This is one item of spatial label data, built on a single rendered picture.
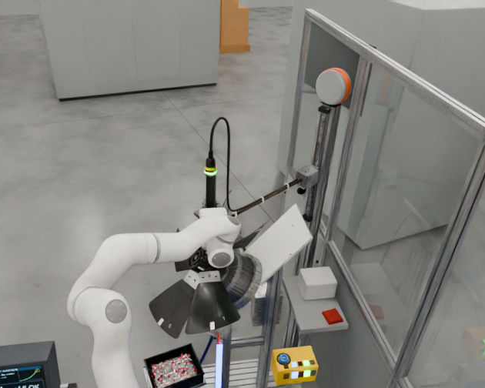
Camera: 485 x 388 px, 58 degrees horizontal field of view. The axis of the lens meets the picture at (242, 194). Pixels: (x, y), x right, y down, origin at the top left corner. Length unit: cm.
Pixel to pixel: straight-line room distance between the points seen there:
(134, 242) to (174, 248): 13
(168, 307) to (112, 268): 85
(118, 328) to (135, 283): 246
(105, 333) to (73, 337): 219
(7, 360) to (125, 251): 63
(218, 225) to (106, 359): 49
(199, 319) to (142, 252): 61
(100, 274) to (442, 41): 282
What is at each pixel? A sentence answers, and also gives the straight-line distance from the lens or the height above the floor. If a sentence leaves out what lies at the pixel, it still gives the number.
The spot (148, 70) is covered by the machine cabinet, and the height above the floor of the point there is 37.
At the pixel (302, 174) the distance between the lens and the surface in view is 208.
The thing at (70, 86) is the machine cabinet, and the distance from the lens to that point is 713.
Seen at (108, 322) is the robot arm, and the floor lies 165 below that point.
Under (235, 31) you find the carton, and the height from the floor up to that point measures 42.
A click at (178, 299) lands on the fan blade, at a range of 202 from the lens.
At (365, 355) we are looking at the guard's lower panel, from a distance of 222.
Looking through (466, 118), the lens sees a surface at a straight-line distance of 143.
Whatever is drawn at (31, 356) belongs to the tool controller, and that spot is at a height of 125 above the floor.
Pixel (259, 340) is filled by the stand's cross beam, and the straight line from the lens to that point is 247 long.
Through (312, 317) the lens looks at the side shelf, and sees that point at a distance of 224.
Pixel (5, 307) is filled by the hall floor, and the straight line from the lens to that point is 372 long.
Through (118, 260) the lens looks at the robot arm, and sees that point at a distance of 122.
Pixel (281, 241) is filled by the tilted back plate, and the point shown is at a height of 125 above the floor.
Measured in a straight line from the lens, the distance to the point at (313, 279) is 227.
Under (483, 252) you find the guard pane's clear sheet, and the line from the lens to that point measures 142.
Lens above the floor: 250
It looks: 33 degrees down
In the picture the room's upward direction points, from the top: 3 degrees clockwise
